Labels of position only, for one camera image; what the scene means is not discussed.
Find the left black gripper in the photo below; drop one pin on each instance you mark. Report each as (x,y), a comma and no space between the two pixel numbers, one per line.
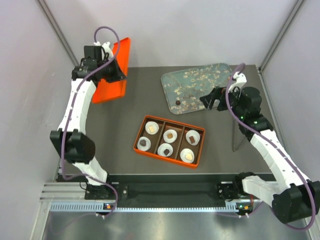
(119,75)

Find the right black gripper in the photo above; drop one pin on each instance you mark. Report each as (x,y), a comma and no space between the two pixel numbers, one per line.
(217,93)

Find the orange box lid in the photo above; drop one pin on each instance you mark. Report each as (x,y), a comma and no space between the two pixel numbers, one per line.
(106,91)

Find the metal tongs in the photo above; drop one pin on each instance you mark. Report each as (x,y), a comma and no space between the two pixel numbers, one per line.
(235,143)

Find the brown oblong chocolate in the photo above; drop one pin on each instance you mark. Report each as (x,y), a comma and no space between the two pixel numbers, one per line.
(192,139)

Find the orange chocolate box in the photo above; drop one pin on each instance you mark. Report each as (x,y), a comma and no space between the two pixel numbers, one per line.
(179,144)

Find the white heart chocolate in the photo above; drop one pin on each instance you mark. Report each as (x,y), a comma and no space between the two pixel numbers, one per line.
(189,157)

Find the dark square chocolate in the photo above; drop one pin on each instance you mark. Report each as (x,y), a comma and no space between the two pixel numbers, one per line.
(166,151)

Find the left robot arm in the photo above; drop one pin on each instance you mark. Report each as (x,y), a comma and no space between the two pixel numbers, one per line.
(76,150)

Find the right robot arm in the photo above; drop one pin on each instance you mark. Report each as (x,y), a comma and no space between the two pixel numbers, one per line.
(294,196)

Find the floral blue tray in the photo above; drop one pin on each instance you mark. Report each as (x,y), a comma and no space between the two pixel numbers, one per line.
(188,85)

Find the white paper cup back-right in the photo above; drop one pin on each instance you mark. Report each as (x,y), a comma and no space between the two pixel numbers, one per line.
(195,134)

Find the white paper cup back-middle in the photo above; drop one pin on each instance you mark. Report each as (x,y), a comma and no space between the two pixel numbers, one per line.
(170,140)

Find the white paper cup front-right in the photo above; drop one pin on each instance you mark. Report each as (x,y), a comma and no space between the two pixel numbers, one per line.
(184,152)

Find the white paper cup back-left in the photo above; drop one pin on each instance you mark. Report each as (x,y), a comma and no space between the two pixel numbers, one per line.
(155,126)

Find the white paper cup front-left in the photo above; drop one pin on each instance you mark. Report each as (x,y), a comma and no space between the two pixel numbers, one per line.
(144,148)

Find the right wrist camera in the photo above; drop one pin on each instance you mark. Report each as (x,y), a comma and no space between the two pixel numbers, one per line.
(236,82)

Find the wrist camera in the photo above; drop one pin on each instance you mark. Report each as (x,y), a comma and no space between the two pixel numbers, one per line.
(98,51)
(236,82)

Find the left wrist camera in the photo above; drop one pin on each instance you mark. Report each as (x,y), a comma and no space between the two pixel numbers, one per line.
(98,51)

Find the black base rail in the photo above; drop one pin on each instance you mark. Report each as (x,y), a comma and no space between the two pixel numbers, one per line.
(166,190)

